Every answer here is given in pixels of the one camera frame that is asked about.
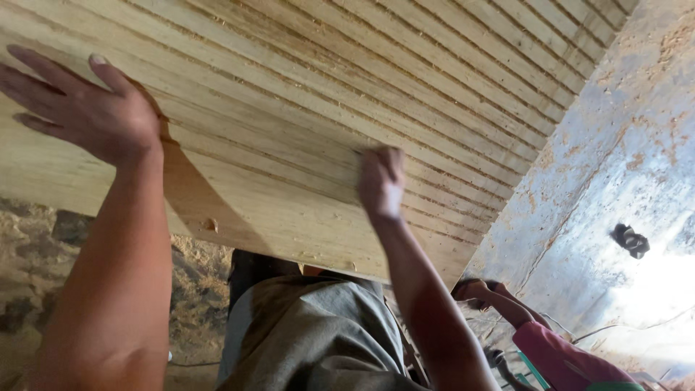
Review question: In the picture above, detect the person's grey shirt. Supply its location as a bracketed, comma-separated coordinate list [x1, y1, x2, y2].
[216, 273, 431, 391]

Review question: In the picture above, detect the stack of pale wood planks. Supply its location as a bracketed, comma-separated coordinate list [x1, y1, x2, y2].
[0, 0, 641, 290]

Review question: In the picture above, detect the thin cable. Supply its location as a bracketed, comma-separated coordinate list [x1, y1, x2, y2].
[570, 305, 695, 345]

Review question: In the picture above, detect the person's right hand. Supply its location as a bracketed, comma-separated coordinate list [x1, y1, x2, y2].
[357, 147, 407, 224]

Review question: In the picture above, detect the green plastic object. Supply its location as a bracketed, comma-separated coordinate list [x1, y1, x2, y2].
[515, 350, 552, 391]

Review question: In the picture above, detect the small black object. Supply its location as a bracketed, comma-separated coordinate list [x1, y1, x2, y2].
[610, 223, 650, 260]

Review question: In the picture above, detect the person's left hand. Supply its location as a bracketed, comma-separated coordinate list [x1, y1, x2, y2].
[0, 45, 164, 167]

